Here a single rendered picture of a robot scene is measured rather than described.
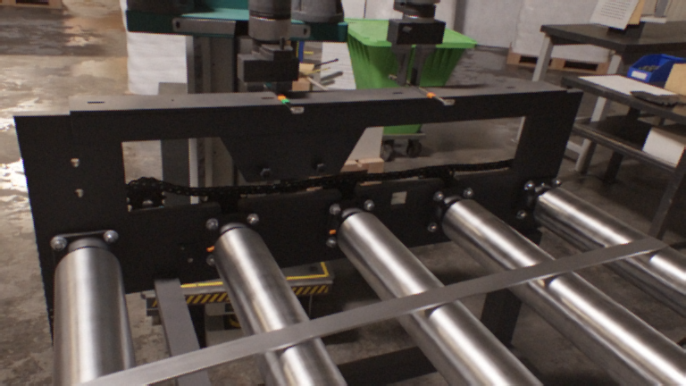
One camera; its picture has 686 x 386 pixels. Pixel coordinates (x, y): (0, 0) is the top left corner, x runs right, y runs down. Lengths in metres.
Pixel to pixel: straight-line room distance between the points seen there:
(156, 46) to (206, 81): 2.66
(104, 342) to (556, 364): 1.93
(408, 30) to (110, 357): 0.91
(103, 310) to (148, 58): 3.80
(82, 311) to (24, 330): 1.52
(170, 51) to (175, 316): 3.62
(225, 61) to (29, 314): 1.29
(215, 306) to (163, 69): 2.90
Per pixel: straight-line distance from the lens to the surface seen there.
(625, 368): 1.14
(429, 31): 1.41
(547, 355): 2.55
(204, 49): 2.00
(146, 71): 4.72
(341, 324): 0.95
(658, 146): 3.57
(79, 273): 1.11
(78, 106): 1.14
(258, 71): 1.26
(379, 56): 3.72
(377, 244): 1.20
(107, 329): 0.97
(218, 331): 2.16
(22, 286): 2.77
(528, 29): 7.92
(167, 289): 1.26
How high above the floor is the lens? 1.52
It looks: 27 degrees down
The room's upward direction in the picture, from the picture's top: 5 degrees clockwise
